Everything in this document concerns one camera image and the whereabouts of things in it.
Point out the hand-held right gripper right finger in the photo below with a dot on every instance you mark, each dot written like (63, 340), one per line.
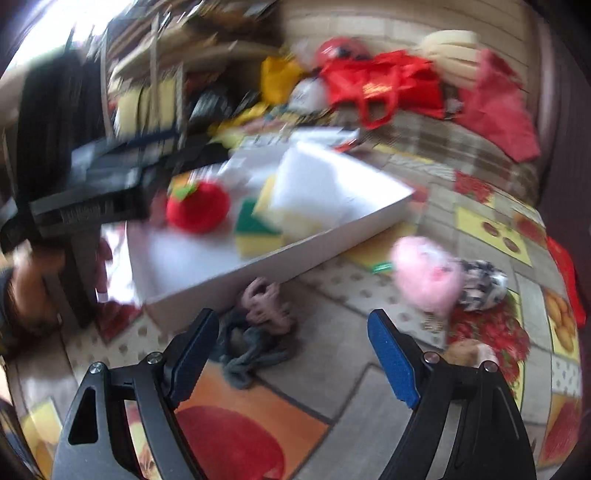
(392, 360)

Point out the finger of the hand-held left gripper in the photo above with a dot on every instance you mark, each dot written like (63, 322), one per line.
(184, 158)
(152, 137)

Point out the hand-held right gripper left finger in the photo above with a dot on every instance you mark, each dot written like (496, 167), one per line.
(194, 360)

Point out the red tomato plush toy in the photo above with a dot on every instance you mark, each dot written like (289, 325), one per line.
(198, 210)

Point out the blue grey cloth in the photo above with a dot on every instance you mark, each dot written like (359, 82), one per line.
(249, 360)

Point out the green and yellow scouring sponge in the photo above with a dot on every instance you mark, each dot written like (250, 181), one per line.
(251, 221)

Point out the white cardboard box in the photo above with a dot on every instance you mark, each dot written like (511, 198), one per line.
(184, 258)

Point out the white sponge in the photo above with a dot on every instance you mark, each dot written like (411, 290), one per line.
(309, 184)

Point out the person's left hand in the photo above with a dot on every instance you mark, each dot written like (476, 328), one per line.
(34, 290)

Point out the black plastic bag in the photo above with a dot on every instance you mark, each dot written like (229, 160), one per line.
(212, 104)

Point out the brown plush toy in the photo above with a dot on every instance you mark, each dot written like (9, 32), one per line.
(461, 353)

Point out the fruit printed mat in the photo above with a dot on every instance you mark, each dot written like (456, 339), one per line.
(323, 378)

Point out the pink knitted cloth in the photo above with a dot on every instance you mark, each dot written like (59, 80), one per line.
(263, 304)

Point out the pink plush toy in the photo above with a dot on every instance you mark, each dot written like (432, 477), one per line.
(425, 277)

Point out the small green object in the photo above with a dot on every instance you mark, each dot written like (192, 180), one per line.
(383, 267)

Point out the wooden shelf unit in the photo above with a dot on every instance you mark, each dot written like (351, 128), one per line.
(184, 41)

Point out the colourful clutter pile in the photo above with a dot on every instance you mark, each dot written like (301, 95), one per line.
(286, 124)

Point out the black and white patterned cloth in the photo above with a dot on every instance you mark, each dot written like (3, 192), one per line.
(485, 286)

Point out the yellow bag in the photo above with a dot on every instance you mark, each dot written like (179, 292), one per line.
(277, 78)

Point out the white plastic bag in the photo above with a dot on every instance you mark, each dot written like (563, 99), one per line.
(307, 94)

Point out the red helmet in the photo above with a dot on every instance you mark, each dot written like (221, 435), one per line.
(332, 53)

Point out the red gift box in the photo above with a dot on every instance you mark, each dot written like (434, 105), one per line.
(565, 272)

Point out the bright red shopping bag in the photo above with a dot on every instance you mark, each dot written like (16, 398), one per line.
(392, 83)

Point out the plaid blanket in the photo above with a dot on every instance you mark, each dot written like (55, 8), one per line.
(438, 143)

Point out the dull red fabric bag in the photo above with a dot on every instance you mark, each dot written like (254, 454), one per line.
(494, 110)

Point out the cream striped cushion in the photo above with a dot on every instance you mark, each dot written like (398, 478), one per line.
(443, 50)

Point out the dark wooden door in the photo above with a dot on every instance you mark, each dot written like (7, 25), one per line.
(568, 138)

